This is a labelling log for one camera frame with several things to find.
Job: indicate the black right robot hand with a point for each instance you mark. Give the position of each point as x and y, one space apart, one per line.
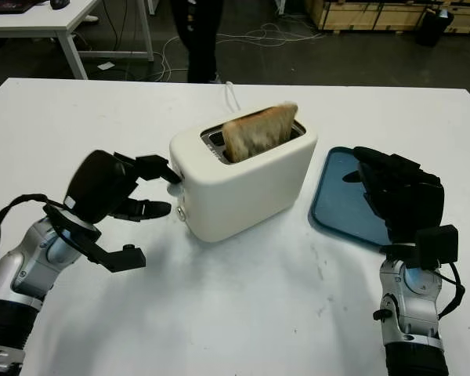
407 196

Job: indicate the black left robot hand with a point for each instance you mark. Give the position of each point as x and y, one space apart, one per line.
98 188

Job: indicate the white toaster lever knob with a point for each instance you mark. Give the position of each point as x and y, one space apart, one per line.
175 191

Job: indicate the slice of bread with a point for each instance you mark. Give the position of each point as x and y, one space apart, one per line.
258 133

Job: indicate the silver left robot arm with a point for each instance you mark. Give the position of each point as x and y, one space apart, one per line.
19 282

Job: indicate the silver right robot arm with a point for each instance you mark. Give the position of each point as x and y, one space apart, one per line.
411 313

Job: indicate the blue plastic tray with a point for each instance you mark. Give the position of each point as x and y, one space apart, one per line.
337 196

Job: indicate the white two-slot toaster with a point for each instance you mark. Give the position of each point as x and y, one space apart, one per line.
250 196

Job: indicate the white paper sheet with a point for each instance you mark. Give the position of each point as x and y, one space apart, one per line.
106 65

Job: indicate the black trash bin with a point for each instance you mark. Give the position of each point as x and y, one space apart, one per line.
432 27

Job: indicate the white shoe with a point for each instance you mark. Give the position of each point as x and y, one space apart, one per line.
91 17

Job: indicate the white office desk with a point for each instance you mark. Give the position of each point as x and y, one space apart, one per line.
35 23

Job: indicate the person's dark legs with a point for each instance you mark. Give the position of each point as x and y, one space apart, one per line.
199 39

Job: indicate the stacked wooden crates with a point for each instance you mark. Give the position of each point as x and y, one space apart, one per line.
376 15

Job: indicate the black computer mouse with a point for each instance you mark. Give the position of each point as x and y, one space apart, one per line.
58 3

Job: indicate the black keyboard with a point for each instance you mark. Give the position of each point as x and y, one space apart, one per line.
8 6

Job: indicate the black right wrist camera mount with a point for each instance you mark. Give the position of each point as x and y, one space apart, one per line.
436 246

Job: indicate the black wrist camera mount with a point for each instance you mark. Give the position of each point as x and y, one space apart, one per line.
436 246
125 258

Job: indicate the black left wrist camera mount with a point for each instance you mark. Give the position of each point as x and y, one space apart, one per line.
125 258

